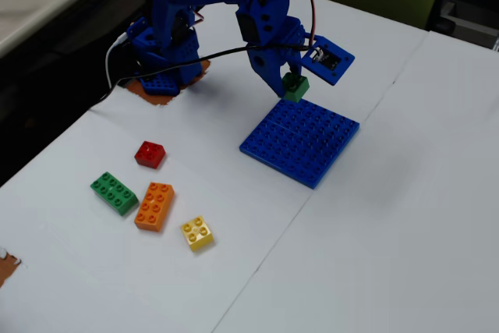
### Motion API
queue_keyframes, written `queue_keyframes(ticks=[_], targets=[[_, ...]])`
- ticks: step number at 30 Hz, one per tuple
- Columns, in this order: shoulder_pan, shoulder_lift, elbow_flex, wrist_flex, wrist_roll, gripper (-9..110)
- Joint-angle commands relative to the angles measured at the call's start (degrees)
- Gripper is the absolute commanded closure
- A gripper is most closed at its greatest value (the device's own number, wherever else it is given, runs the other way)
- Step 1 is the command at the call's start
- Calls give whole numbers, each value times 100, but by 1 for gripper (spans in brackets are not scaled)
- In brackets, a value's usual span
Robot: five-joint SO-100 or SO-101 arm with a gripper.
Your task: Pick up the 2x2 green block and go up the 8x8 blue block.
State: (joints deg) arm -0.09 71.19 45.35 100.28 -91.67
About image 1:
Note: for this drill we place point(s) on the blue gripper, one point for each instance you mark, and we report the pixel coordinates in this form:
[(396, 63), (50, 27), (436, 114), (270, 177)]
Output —
[(266, 63)]

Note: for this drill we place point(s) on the green 2x2 block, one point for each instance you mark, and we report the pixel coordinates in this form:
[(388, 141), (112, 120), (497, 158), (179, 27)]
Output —
[(296, 89)]

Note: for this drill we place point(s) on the red 2x2 block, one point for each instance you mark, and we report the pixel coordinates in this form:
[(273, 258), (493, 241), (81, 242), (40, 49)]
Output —
[(150, 154)]

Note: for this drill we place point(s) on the yellow 2x2 block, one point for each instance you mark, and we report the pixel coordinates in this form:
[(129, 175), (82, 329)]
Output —
[(197, 233)]

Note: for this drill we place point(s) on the orange 2x4 block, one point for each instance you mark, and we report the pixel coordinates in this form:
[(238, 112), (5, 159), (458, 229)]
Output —
[(154, 206)]

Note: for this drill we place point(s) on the green 2x4 block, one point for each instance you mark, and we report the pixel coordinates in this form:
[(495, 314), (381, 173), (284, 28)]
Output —
[(115, 192)]

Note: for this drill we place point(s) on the blue 8x8 baseplate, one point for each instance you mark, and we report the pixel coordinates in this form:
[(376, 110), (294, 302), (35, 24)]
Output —
[(300, 146)]

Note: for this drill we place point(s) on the grey box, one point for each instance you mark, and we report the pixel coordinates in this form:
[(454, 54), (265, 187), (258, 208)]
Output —
[(468, 21)]

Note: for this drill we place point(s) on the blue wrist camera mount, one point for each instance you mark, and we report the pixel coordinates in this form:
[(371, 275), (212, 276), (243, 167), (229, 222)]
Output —
[(329, 75)]

